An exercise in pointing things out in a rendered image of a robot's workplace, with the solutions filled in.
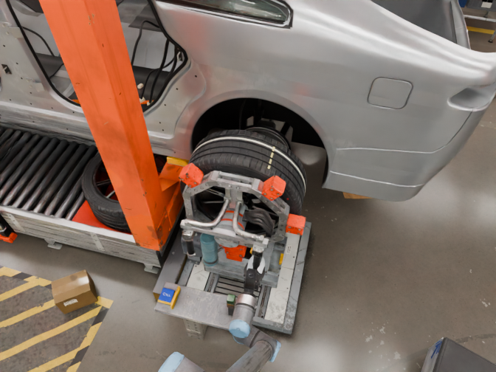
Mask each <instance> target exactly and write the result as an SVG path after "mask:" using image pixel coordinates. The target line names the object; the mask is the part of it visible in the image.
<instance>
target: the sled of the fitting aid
mask: <svg viewBox="0 0 496 372"><path fill-rule="evenodd" d="M287 238H288V237H286V236H285V237H284V239H283V240H282V241H277V242H275V244H274V247H273V250H272V256H271V260H270V263H269V268H268V272H267V275H264V277H263V279H262V280H261V282H260V284H261V285H265V286H271V287H274V288H277V286H278V280H279V276H280V270H281V267H282V263H283V256H284V252H285V249H286V243H287ZM204 270H205V271H207V272H213V273H216V274H220V275H225V276H228V277H231V278H237V279H241V280H244V278H245V277H244V270H243V269H238V268H235V267H231V266H225V265H222V264H219V263H217V264H216V265H215V266H206V265H204Z"/></svg>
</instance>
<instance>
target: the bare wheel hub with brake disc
mask: <svg viewBox="0 0 496 372"><path fill-rule="evenodd" d="M245 130H246V131H252V132H257V133H258V134H263V135H265V136H268V137H271V139H274V140H277V142H280V143H282V145H285V146H286V147H287V148H289V146H288V144H287V142H286V141H285V139H284V138H282V136H281V135H279V134H278V133H276V132H275V131H273V130H270V129H268V128H262V127H253V128H248V129H245Z"/></svg>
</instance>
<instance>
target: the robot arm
mask: <svg viewBox="0 0 496 372"><path fill-rule="evenodd" d="M264 275H265V261H264V257H262V259H261V262H260V266H259V267H258V269H253V256H252V257H251V258H250V259H249V261H248V263H247V265H246V266H245V267H244V277H245V278H244V292H242V293H241V294H240V295H239V296H238V298H237V301H236V304H235V309H234V312H233V315H232V319H231V323H230V328H229V331H230V333H231V334H232V336H233V338H234V340H235V341H236V342H237V343H240V344H245V345H246V346H247V347H249V348H250V349H249V350H248V352H246V353H245V355H243V356H242V357H241V358H240V359H239V360H238V361H237V362H236V363H235V364H233V365H232V366H231V367H230V368H229V369H228V370H227V371H226V372H259V370H260V369H262V367H263V366H264V365H265V364H266V363H267V362H268V361H270V362H274V360H275V357H276V356H277V354H278V352H279V350H280V347H281V344H280V343H279V342H278V341H277V340H275V339H273V338H272V337H270V336H269V335H267V334H265V333H263V332H262V331H260V330H259V329H257V328H256V327H254V326H253V325H252V318H253V315H254V312H255V308H257V306H256V303H257V300H256V296H255V295H254V294H253V293H254V291H258V288H259V286H260V282H261V280H262V279H263V278H264ZM255 289H256V290H255ZM158 372H206V371H205V370H203V369H202V368H200V367H199V366H198V365H196V364H195V363H193V362H191V361H190V360H189V359H188V358H186V357H185V355H181V354H180V353H179V352H174V353H172V354H171V355H170V356H169V357H168V358H167V359H166V360H165V362H164V363H163V365H162V367H161V368H160V369H159V371H158Z"/></svg>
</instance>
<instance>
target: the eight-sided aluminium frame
mask: <svg viewBox="0 0 496 372"><path fill-rule="evenodd" d="M212 186H219V187H227V188H230V189H232V190H240V191H243V192H246V193H252V194H254V195H256V196H257V197H258V198H259V199H260V200H261V201H262V202H263V203H264V204H266V205H267V206H268V207H269V208H270V209H272V210H273V211H274V212H275V213H277V214H278V215H279V222H278V228H275V229H273V232H272V237H271V238H268V237H266V239H269V244H271V243H274V242H277V241H282V240H283V239H284V237H285V233H286V232H285V230H286V223H287V220H288V216H289V208H290V206H289V205H288V204H287V203H285V201H283V200H282V199H281V198H280V197H277V198H276V199H274V200H273V201H270V200H269V199H268V198H266V197H265V196H263V195H262V190H263V187H264V182H262V181H261V180H260V179H256V178H254V179H253V178H249V177H245V176H239V175H235V174H231V173H224V172H221V171H217V170H214V171H211V172H210V173H208V174H206V175H204V176H203V179H202V181H201V184H200V185H198V186H195V187H193V188H191V187H189V186H188V185H186V186H185V189H184V191H183V193H182V195H183V199H184V203H185V211H186V216H187V218H189V219H193V220H195V221H201V222H211V220H210V219H209V218H208V217H206V216H205V215H204V214H202V213H201V212H200V211H198V210H197V207H196V197H195V194H197V193H200V192H202V191H203V190H206V189H208V188H210V187H212ZM239 245H242V246H246V247H249V248H253V244H248V243H244V242H239Z"/></svg>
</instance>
